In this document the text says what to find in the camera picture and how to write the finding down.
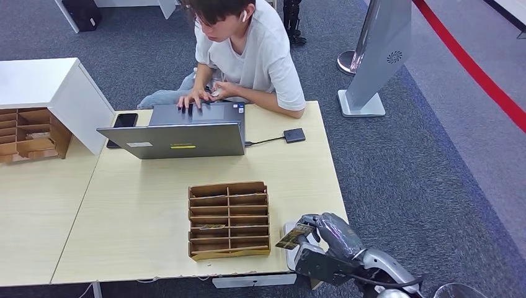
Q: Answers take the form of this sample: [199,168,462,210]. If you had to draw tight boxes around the person's left hand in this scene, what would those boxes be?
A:
[209,81,239,101]

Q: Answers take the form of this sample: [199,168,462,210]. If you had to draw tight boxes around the person's right hand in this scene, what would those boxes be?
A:
[177,89,212,111]

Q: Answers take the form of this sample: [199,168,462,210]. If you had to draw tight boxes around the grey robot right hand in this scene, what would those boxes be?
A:
[299,212,367,262]

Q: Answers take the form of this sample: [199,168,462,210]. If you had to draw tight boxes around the ID card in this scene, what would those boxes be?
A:
[275,223,316,251]

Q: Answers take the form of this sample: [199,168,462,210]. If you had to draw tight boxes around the person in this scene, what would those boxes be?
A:
[136,0,307,120]

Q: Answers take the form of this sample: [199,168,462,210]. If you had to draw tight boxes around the white card reader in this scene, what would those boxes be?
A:
[283,220,326,273]

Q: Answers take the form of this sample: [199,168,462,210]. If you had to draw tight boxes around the wooden slotted card holder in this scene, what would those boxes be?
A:
[188,181,272,262]

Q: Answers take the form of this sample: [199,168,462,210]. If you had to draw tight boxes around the wooden card holder in cabinet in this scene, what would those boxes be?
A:
[0,107,73,165]

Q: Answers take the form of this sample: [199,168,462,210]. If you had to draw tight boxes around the grey laptop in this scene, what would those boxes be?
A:
[97,102,246,160]

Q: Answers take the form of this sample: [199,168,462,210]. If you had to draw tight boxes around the black smartphone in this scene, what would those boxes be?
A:
[106,113,140,149]

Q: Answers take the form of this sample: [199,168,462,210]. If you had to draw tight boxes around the small black square device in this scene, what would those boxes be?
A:
[283,127,307,144]

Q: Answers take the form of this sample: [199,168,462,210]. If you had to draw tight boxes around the white desk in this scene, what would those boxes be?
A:
[53,0,177,35]

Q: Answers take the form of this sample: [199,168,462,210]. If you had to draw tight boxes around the black robot legs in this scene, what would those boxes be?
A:
[282,0,308,47]

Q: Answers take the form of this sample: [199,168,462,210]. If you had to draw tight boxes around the clear dome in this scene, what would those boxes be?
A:
[433,282,490,298]

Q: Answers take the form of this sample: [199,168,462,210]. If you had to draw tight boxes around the black box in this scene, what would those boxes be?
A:
[61,0,103,33]

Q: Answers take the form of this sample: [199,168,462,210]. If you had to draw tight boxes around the white cabinet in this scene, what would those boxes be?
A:
[0,57,116,156]

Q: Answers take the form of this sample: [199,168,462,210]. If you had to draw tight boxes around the grey kiosk stand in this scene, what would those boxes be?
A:
[337,0,412,119]

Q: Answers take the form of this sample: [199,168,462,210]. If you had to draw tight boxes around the red barrier belt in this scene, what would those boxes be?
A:
[412,0,526,135]

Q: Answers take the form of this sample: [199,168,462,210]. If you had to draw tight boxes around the white table with black edge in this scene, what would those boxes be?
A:
[481,0,526,41]

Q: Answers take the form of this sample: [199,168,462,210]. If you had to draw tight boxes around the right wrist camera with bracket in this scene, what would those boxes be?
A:
[294,242,359,287]

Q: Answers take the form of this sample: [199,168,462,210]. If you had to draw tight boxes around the thin black device cable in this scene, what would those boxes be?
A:
[244,136,285,148]

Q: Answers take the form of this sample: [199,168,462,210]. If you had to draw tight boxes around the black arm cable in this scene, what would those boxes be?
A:
[349,273,424,289]

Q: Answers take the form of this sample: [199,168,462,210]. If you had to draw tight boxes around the white bracket under table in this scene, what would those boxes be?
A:
[212,273,298,289]

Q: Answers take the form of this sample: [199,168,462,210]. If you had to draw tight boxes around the chrome stanchion post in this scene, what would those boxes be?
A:
[336,0,381,77]

